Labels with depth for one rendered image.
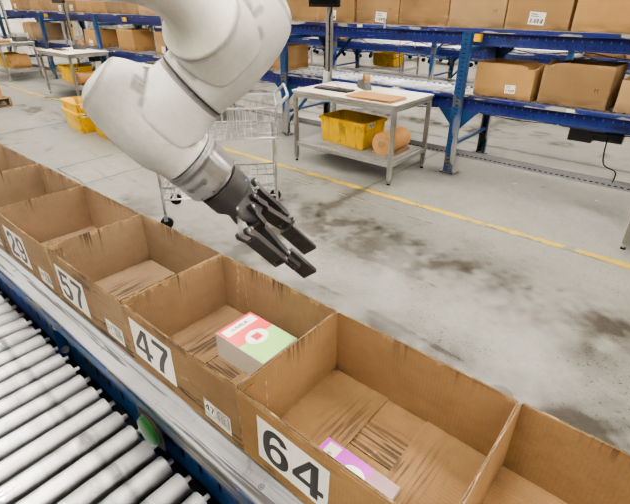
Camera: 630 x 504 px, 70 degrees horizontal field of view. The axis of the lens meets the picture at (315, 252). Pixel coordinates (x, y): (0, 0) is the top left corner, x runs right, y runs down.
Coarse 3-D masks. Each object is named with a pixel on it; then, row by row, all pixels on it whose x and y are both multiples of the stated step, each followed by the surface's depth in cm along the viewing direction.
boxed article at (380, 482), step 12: (324, 444) 86; (336, 444) 86; (336, 456) 83; (348, 456) 83; (348, 468) 81; (360, 468) 81; (372, 468) 81; (372, 480) 79; (384, 480) 79; (384, 492) 77; (396, 492) 77
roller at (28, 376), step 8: (48, 360) 127; (56, 360) 128; (64, 360) 129; (32, 368) 124; (40, 368) 125; (48, 368) 126; (56, 368) 127; (16, 376) 122; (24, 376) 122; (32, 376) 123; (40, 376) 124; (0, 384) 119; (8, 384) 120; (16, 384) 120; (24, 384) 122; (0, 392) 118; (8, 392) 119
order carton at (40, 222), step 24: (72, 192) 161; (96, 192) 157; (0, 216) 141; (24, 216) 152; (48, 216) 158; (72, 216) 164; (96, 216) 166; (120, 216) 152; (24, 240) 133; (48, 240) 160; (24, 264) 145; (48, 264) 126
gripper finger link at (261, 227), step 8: (248, 208) 71; (256, 208) 72; (256, 216) 72; (256, 224) 74; (264, 224) 72; (264, 232) 73; (272, 232) 74; (272, 240) 74; (280, 240) 75; (280, 248) 74; (288, 256) 75
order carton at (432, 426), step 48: (336, 336) 100; (384, 336) 91; (240, 384) 79; (288, 384) 91; (336, 384) 101; (384, 384) 96; (432, 384) 87; (480, 384) 80; (288, 432) 72; (336, 432) 89; (384, 432) 90; (432, 432) 89; (480, 432) 84; (288, 480) 79; (336, 480) 68; (432, 480) 81
